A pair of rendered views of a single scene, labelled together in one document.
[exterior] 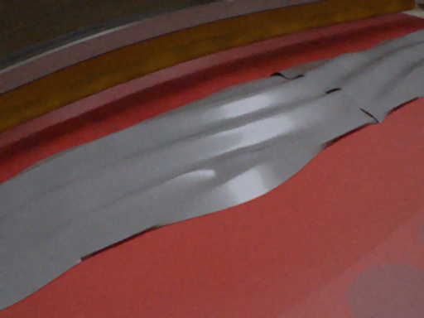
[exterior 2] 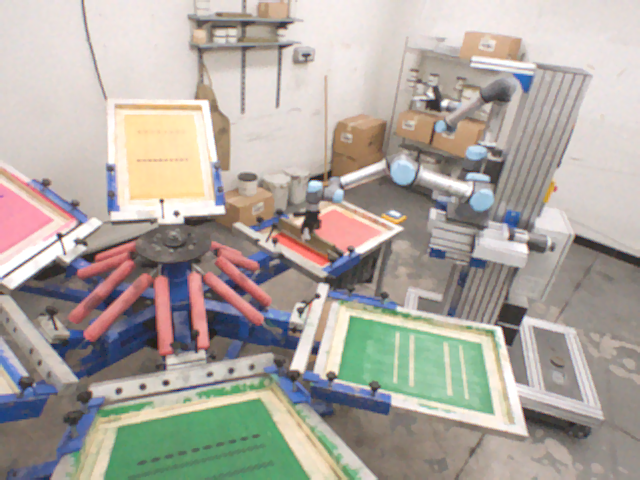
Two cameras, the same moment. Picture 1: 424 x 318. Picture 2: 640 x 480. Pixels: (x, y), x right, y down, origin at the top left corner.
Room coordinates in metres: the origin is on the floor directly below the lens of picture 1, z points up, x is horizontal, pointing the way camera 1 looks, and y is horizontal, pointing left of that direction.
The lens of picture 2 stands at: (1.04, 2.02, 2.28)
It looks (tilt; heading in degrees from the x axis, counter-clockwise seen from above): 30 degrees down; 247
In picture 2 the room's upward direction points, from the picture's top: 7 degrees clockwise
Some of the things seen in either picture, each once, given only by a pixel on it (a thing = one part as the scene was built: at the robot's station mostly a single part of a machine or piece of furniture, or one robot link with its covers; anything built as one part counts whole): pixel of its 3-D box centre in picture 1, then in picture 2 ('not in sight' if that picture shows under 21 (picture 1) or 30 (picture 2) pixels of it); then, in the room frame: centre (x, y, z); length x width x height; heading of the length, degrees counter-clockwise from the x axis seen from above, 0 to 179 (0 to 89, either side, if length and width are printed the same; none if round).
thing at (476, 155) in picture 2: not in sight; (475, 157); (-0.88, -0.12, 1.42); 0.13 x 0.12 x 0.14; 28
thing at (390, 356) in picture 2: not in sight; (383, 334); (0.20, 0.87, 1.05); 1.08 x 0.61 x 0.23; 149
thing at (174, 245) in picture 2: not in sight; (182, 354); (0.98, 0.40, 0.67); 0.39 x 0.39 x 1.35
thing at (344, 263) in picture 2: not in sight; (340, 265); (0.13, 0.25, 0.97); 0.30 x 0.05 x 0.07; 29
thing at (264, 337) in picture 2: not in sight; (312, 347); (0.45, 0.72, 0.90); 1.24 x 0.06 x 0.06; 149
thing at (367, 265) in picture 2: not in sight; (353, 266); (-0.08, 0.02, 0.79); 0.46 x 0.09 x 0.33; 29
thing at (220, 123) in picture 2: not in sight; (206, 122); (0.53, -2.09, 1.06); 0.53 x 0.07 x 1.05; 29
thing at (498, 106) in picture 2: not in sight; (493, 122); (-1.00, -0.18, 1.63); 0.15 x 0.12 x 0.55; 28
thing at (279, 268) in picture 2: not in sight; (277, 269); (0.44, 0.10, 0.89); 1.24 x 0.06 x 0.06; 29
